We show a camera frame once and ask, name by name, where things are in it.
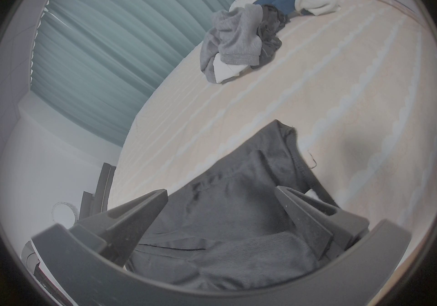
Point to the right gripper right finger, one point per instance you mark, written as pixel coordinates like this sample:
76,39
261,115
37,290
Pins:
317,226

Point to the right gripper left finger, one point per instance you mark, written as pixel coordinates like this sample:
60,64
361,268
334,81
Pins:
129,222

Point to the black T-shirt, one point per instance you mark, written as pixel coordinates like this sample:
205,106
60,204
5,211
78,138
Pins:
232,202

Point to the bed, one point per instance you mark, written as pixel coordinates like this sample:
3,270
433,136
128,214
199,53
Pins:
341,92

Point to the white garment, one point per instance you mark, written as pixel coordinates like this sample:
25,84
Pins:
227,70

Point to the blue-green curtain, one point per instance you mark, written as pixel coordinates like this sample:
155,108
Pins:
112,41

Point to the black garment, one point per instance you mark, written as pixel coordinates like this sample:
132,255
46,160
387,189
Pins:
271,29

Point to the grey garment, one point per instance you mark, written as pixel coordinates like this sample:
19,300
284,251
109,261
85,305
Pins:
235,34

